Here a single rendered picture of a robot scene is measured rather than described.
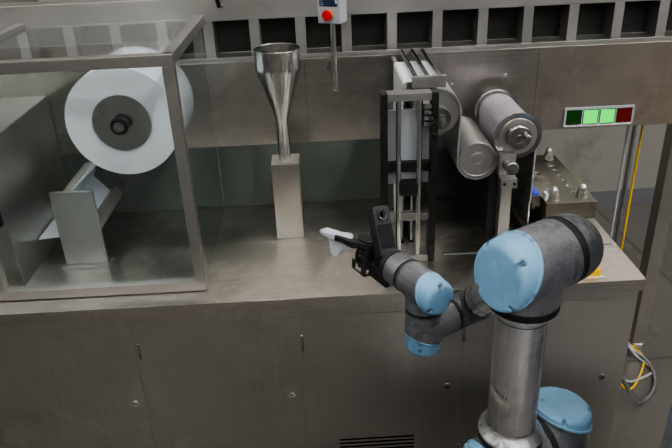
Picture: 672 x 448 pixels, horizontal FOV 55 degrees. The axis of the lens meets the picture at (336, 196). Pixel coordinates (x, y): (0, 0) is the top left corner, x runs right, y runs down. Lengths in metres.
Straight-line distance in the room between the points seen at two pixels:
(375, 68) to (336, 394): 1.08
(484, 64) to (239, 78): 0.84
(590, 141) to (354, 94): 2.33
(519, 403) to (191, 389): 1.22
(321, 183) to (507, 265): 1.45
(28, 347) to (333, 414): 0.95
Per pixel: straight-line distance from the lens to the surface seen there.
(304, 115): 2.29
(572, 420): 1.35
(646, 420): 2.99
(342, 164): 2.37
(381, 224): 1.42
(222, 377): 2.11
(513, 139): 2.04
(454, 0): 2.26
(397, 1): 2.23
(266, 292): 1.93
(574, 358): 2.22
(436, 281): 1.30
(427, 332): 1.37
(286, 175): 2.09
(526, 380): 1.17
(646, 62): 2.52
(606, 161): 4.44
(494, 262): 1.04
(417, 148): 1.88
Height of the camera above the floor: 1.96
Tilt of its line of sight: 26 degrees down
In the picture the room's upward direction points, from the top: 3 degrees counter-clockwise
